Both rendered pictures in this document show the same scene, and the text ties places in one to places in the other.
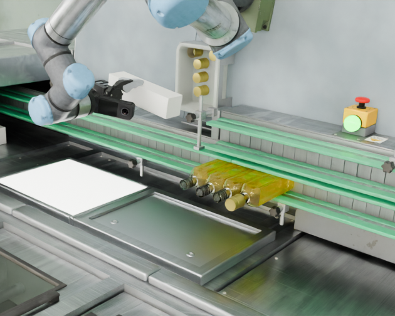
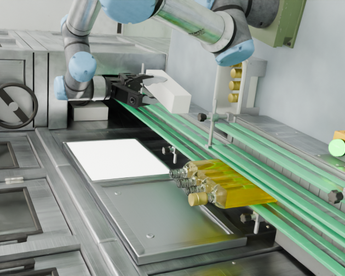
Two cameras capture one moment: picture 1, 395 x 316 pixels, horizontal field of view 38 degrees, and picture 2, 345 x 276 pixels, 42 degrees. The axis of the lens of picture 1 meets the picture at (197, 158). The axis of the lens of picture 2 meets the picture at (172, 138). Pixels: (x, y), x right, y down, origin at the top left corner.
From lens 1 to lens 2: 0.59 m
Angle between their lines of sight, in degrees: 24
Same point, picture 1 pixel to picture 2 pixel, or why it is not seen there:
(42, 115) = (57, 91)
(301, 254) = (261, 266)
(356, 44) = not seen: outside the picture
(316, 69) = (326, 89)
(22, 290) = (11, 226)
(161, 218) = (157, 200)
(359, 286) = not seen: outside the picture
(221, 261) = (167, 249)
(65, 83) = (69, 66)
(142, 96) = (161, 91)
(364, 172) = not seen: hidden behind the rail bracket
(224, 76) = (252, 86)
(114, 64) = (189, 68)
